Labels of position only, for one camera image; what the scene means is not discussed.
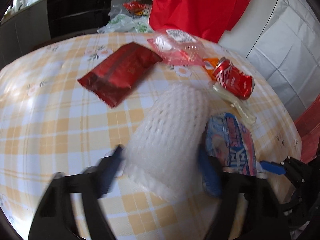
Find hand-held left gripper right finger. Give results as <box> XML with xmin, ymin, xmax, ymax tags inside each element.
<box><xmin>197</xmin><ymin>146</ymin><xmax>292</xmax><ymax>240</ymax></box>

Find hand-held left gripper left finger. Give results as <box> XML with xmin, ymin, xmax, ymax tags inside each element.
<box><xmin>27</xmin><ymin>144</ymin><xmax>124</xmax><ymax>240</ymax></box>

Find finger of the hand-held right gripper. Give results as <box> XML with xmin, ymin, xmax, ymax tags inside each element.
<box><xmin>259</xmin><ymin>155</ymin><xmax>300</xmax><ymax>180</ymax></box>

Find white foam net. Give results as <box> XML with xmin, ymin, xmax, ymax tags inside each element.
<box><xmin>122</xmin><ymin>84</ymin><xmax>213</xmax><ymax>202</ymax></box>

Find clear wrapper with yellow contents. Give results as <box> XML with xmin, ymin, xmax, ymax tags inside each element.
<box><xmin>212</xmin><ymin>82</ymin><xmax>257</xmax><ymax>127</ymax></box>

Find orange packet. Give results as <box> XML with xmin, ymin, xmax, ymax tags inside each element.
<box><xmin>202</xmin><ymin>58</ymin><xmax>220</xmax><ymax>71</ymax></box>

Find blue printed wrapper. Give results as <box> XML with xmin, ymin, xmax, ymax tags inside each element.
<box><xmin>205</xmin><ymin>112</ymin><xmax>258</xmax><ymax>178</ymax></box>

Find dark red packet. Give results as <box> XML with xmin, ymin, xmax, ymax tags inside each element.
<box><xmin>77</xmin><ymin>42</ymin><xmax>163</xmax><ymax>109</ymax></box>

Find crushed red can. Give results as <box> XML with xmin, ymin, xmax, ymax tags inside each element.
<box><xmin>212</xmin><ymin>57</ymin><xmax>255</xmax><ymax>100</ymax></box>

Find clear plastic container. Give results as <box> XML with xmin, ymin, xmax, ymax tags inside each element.
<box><xmin>147</xmin><ymin>29</ymin><xmax>208</xmax><ymax>67</ymax></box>

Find plastic bags heap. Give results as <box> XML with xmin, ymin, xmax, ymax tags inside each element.
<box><xmin>97</xmin><ymin>14</ymin><xmax>154</xmax><ymax>34</ymax></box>

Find black oven stove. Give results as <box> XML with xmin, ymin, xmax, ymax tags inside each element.
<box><xmin>46</xmin><ymin>0</ymin><xmax>113</xmax><ymax>39</ymax></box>

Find red snack bag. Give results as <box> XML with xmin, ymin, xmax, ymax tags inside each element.
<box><xmin>122</xmin><ymin>1</ymin><xmax>145</xmax><ymax>14</ymax></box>

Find grey base cabinets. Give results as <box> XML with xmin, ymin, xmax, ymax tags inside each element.
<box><xmin>0</xmin><ymin>0</ymin><xmax>52</xmax><ymax>63</ymax></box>

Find red apron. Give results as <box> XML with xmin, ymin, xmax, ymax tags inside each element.
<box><xmin>149</xmin><ymin>0</ymin><xmax>259</xmax><ymax>43</ymax></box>

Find red wall poster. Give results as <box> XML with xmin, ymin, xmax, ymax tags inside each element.
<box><xmin>294</xmin><ymin>102</ymin><xmax>320</xmax><ymax>163</ymax></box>

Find white wall cloth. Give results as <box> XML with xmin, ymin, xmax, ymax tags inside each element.
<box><xmin>244</xmin><ymin>0</ymin><xmax>320</xmax><ymax>120</ymax></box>

